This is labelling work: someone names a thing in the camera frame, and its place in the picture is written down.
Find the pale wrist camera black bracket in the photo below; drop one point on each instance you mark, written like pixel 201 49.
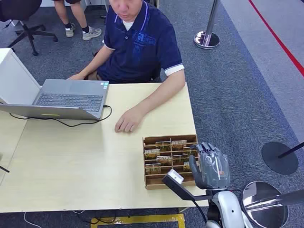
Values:
pixel 176 185

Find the red floor tape line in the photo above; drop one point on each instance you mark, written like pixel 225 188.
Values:
pixel 280 42

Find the wooden card holder box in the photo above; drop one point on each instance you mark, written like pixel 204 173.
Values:
pixel 156 181

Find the chrome stanchion base with pole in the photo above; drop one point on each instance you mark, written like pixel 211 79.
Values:
pixel 263 204

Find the grey open laptop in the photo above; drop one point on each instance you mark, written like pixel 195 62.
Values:
pixel 71 100

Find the seated person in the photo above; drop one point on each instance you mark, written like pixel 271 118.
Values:
pixel 142 47

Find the person's left hand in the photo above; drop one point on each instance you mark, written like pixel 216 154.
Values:
pixel 129 121

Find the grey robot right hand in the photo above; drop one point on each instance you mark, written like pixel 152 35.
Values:
pixel 213 171

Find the black rod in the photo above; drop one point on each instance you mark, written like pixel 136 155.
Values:
pixel 4 169

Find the hotel key card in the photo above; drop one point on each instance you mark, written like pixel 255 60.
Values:
pixel 152 154
pixel 164 160
pixel 185 167
pixel 152 169
pixel 179 145

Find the white cabinet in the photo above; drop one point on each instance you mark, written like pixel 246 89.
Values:
pixel 14 78

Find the yellow floor tape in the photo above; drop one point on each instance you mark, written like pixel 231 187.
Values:
pixel 142 219

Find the black office chair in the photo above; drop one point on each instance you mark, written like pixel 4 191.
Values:
pixel 28 31

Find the person's right forearm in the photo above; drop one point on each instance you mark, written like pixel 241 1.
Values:
pixel 91 66

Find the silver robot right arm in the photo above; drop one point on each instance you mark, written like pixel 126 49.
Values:
pixel 226 207

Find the person's right hand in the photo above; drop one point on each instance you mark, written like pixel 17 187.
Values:
pixel 76 76

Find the upright chrome stanchion post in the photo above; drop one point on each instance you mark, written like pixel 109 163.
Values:
pixel 207 39

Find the standing person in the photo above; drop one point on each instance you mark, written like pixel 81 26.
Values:
pixel 73 15

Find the black stanchion base with pole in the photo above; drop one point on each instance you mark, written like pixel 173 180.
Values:
pixel 277 159

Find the person's left forearm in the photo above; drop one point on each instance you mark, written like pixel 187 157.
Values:
pixel 161 94

